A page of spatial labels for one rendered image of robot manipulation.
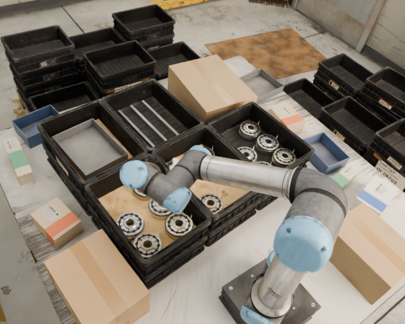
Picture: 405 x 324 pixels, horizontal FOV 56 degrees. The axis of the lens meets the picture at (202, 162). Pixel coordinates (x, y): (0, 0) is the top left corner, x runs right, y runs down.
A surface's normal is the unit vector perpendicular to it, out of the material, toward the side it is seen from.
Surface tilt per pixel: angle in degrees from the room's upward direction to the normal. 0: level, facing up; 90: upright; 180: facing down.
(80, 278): 0
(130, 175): 42
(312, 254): 82
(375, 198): 0
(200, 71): 0
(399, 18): 90
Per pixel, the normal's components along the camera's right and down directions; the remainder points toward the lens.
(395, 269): 0.11, -0.66
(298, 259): -0.48, 0.51
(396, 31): -0.82, 0.36
